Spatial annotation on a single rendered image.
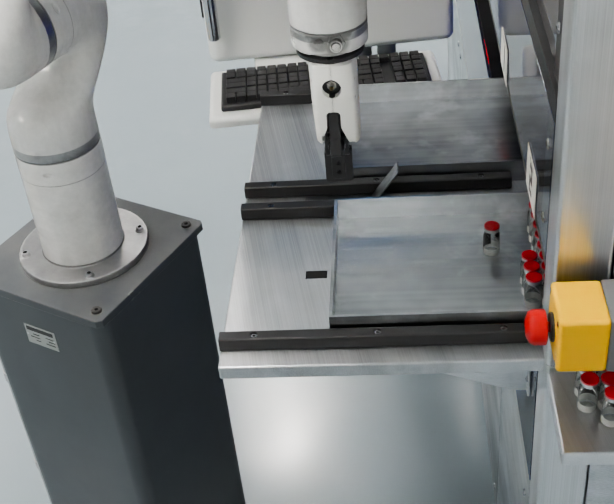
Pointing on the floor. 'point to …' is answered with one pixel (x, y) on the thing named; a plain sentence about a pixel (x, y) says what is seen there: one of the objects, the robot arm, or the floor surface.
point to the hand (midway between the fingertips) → (339, 163)
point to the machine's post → (584, 190)
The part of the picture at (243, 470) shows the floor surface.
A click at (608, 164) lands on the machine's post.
